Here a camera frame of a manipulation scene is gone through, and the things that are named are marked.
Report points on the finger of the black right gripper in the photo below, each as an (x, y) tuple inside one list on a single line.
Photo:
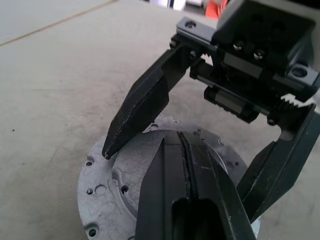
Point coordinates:
[(142, 105), (280, 170)]

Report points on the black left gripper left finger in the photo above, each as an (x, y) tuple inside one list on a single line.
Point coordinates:
[(160, 195)]

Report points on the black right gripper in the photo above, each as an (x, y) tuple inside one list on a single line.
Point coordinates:
[(237, 80)]

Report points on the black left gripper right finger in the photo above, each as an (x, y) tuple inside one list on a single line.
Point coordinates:
[(212, 180)]

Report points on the grey metal motor lid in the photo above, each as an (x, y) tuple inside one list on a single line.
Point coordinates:
[(105, 200)]

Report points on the orange surface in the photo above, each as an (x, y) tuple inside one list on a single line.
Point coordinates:
[(215, 8)]

